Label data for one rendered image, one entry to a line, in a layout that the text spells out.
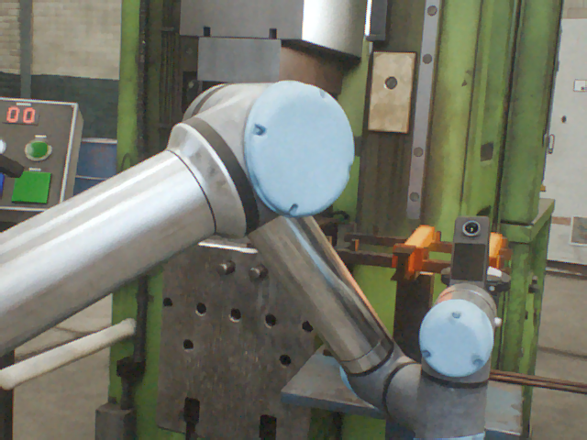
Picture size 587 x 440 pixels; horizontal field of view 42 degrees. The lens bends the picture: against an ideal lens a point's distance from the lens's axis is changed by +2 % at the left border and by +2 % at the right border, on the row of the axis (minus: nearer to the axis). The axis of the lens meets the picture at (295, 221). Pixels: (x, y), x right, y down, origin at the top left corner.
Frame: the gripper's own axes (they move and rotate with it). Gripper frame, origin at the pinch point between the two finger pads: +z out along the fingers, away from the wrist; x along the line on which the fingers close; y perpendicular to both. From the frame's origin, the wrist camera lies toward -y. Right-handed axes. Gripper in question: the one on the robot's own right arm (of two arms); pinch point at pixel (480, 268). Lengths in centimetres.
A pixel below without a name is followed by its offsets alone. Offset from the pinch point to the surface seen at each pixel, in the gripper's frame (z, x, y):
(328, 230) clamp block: 46, -36, 4
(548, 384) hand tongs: 29.1, 12.3, 25.4
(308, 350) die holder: 35, -35, 29
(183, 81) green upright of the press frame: 59, -79, -27
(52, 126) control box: 38, -101, -14
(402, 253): -5.7, -10.8, -1.8
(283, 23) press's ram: 42, -48, -40
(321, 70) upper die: 67, -46, -32
